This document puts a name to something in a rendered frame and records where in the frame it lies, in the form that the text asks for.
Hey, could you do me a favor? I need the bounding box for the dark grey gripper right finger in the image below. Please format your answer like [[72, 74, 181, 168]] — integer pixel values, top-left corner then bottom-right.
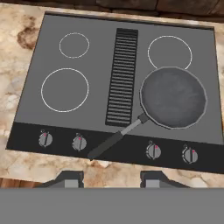
[[140, 171, 190, 189]]

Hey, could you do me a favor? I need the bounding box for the dark grey frying pan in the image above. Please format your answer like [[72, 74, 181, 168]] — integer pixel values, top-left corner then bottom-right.
[[87, 66, 208, 161]]

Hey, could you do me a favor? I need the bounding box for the grey glass hob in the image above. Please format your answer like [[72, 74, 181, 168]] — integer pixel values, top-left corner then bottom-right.
[[5, 11, 224, 175]]

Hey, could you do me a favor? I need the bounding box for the grey hob knob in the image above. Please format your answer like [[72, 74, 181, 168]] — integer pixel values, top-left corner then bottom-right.
[[181, 143, 200, 165], [72, 133, 88, 152], [145, 140, 162, 161], [38, 129, 54, 149]]

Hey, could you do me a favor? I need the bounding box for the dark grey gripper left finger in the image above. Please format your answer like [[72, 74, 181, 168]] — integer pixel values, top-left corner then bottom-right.
[[35, 171, 85, 189]]

